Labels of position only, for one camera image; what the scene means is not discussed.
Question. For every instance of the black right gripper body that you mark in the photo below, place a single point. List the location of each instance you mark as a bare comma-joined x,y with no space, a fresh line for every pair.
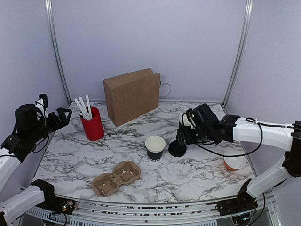
203,135

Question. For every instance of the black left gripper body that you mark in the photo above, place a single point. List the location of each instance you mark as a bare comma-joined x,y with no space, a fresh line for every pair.
55,125

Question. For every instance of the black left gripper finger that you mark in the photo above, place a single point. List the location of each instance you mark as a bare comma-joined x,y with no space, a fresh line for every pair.
64,112
65,119

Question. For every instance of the black paper coffee cup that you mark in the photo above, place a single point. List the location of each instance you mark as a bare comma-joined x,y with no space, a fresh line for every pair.
155,146

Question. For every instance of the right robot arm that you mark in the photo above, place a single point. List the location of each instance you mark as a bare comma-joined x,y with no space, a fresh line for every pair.
263,135

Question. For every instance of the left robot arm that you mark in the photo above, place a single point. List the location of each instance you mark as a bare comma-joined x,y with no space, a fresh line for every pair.
33,126

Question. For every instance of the stack of black lids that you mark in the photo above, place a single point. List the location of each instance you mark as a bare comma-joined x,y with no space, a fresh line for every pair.
176,150

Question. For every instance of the white wrapped straw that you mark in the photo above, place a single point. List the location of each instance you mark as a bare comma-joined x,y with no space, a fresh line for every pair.
89,107
83,106
84,112

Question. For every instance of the red cylindrical holder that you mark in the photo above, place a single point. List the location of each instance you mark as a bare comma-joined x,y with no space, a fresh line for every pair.
93,128

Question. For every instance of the orange white bowl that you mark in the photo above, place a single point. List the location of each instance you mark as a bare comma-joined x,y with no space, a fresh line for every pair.
234,163

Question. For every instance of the brown paper bag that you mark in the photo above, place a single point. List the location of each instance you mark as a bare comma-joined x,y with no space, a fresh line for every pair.
131,95

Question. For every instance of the brown cardboard cup carrier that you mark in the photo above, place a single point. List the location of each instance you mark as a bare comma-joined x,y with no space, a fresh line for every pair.
124,173

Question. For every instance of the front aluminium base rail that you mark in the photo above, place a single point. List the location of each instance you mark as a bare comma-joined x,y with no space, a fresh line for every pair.
202,213

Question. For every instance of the left aluminium post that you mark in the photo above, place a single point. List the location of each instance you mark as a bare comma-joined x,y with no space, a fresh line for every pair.
55,47

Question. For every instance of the aluminium post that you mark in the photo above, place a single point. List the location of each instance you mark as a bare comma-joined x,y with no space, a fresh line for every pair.
241,47
55,47

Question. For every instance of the right aluminium post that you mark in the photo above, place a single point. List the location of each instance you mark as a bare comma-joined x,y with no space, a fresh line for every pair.
241,47

